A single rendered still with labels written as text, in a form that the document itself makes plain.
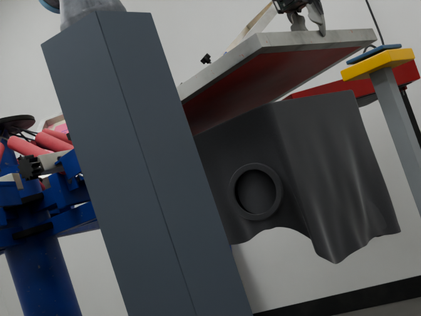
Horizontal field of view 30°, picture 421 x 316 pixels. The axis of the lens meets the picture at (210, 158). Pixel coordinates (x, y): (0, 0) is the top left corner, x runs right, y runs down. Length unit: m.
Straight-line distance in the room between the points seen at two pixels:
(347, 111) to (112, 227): 0.84
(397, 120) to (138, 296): 0.70
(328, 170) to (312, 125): 0.13
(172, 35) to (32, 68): 1.42
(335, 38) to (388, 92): 0.34
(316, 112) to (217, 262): 0.60
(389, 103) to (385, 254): 2.61
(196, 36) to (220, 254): 3.34
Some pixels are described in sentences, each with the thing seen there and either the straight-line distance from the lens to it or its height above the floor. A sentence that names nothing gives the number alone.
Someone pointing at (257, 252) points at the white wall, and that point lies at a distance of 4.85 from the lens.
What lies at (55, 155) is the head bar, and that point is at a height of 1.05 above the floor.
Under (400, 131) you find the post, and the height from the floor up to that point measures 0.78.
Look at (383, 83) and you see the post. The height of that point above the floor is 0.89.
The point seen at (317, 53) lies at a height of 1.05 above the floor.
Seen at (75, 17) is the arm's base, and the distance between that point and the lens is 1.70.
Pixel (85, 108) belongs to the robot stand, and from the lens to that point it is 1.67.
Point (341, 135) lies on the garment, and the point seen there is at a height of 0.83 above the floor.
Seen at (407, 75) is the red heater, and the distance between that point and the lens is 3.44.
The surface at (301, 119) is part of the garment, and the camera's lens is 2.01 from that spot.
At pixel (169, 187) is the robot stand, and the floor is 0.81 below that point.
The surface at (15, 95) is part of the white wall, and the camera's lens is 6.25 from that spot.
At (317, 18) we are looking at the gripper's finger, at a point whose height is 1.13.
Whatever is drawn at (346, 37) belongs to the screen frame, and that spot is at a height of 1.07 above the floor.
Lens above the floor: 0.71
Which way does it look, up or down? 5 degrees up
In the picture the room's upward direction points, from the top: 19 degrees counter-clockwise
